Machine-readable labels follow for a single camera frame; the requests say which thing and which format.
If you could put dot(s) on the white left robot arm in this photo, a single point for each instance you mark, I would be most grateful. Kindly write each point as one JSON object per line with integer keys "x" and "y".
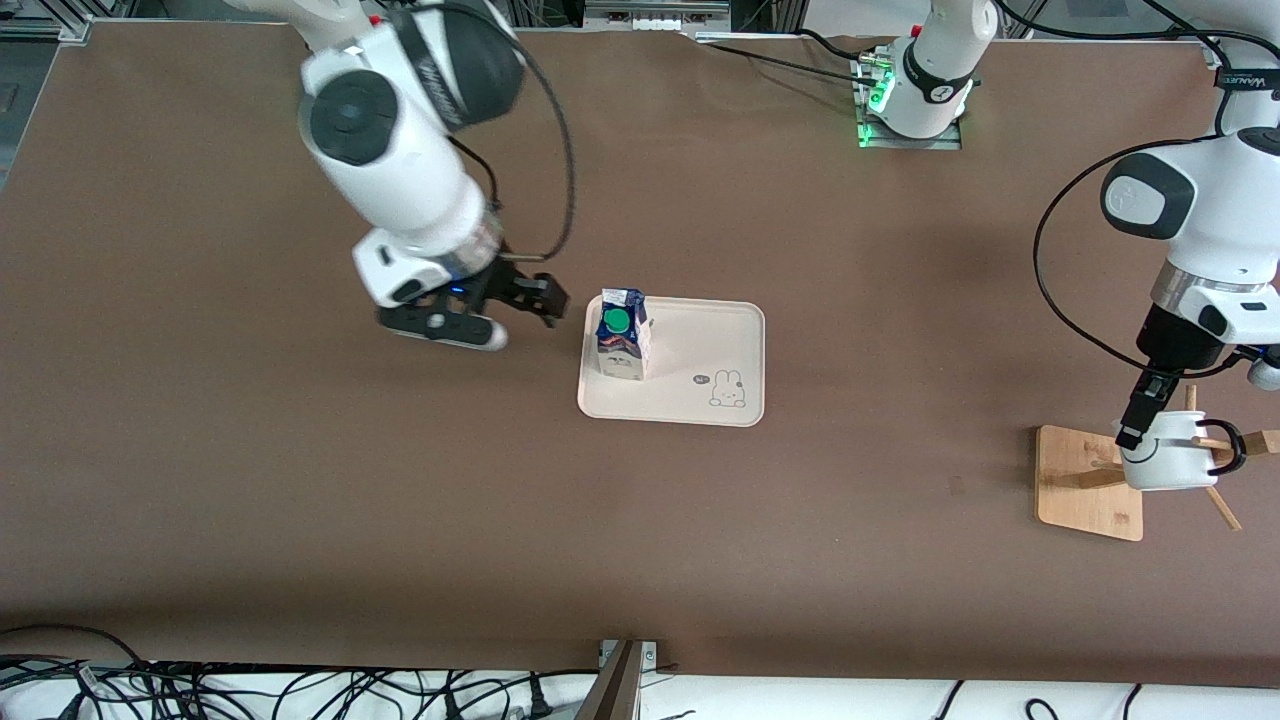
{"x": 1230, "y": 200}

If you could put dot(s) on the wooden cup stand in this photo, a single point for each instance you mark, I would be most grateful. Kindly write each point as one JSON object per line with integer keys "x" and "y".
{"x": 1085, "y": 500}

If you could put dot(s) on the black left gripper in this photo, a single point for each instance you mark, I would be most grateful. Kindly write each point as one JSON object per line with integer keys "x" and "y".
{"x": 1176, "y": 343}

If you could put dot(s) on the blue white milk carton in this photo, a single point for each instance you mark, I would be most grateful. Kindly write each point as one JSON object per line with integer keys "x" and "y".
{"x": 625, "y": 350}

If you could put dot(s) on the cream rabbit print tray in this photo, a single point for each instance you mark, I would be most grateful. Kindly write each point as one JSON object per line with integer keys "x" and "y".
{"x": 700, "y": 345}

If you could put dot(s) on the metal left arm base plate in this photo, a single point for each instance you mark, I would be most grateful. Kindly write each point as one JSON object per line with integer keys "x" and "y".
{"x": 940, "y": 144}

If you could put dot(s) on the white smiley face cup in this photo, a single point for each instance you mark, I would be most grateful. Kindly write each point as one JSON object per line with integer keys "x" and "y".
{"x": 1175, "y": 465}

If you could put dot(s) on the aluminium profile bar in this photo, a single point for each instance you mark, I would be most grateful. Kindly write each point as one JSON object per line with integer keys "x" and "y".
{"x": 615, "y": 690}

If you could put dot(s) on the silver metal bracket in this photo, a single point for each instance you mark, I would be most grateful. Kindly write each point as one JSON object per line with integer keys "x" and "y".
{"x": 650, "y": 655}

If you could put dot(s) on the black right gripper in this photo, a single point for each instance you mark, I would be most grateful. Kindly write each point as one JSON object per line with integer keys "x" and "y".
{"x": 507, "y": 283}

